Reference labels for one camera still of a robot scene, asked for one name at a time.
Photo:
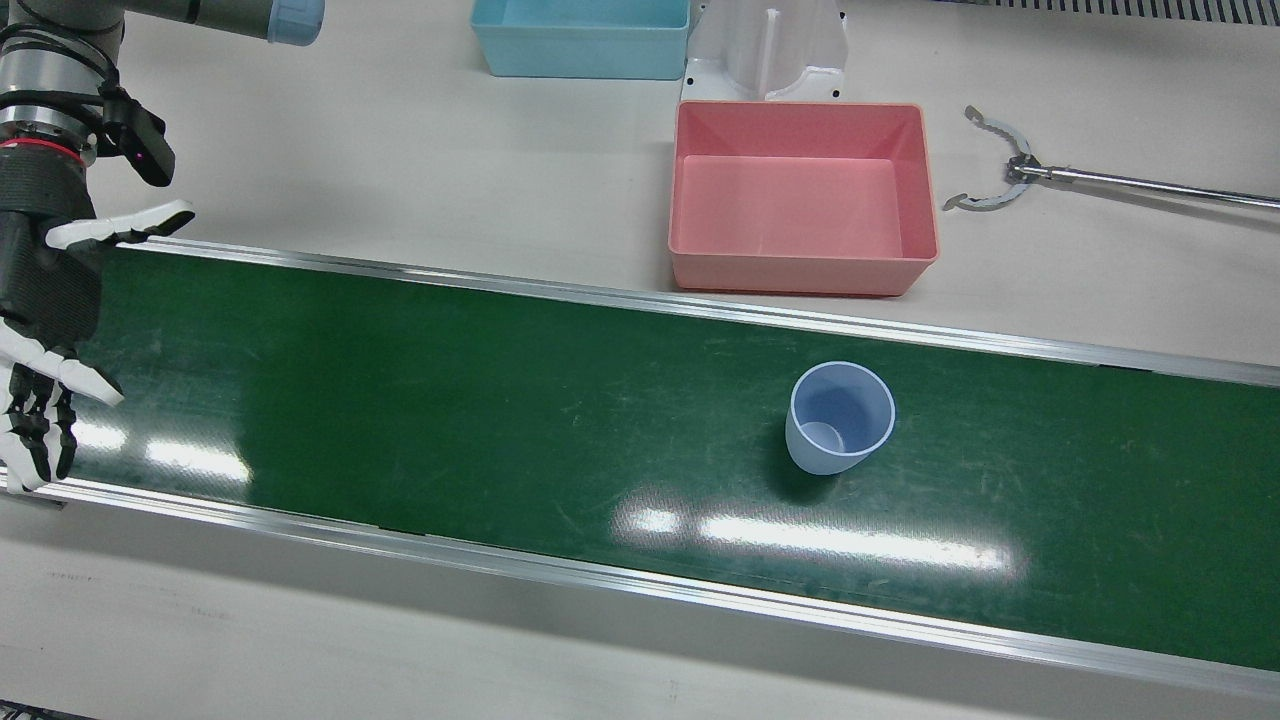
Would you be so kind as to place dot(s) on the right white dexterous robot hand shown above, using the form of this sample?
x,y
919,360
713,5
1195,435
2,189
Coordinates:
x,y
45,280

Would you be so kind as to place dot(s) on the blue plastic box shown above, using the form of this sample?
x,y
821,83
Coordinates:
x,y
580,50

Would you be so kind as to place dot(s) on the pink plastic box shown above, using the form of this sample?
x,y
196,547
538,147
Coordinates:
x,y
800,210

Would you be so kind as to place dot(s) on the light blue plastic cup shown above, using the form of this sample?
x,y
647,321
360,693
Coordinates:
x,y
815,455

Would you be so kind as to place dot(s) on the metal reacher grabber tool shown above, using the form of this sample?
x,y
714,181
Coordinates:
x,y
1020,170

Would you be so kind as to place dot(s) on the metal roller track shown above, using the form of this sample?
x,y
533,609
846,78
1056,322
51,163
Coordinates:
x,y
1150,8

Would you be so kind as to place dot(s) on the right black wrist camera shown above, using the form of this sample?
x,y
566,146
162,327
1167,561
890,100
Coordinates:
x,y
145,140

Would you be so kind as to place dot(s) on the green conveyor belt aluminium frame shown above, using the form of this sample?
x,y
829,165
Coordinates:
x,y
600,430

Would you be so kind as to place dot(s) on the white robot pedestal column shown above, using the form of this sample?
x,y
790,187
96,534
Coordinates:
x,y
765,50

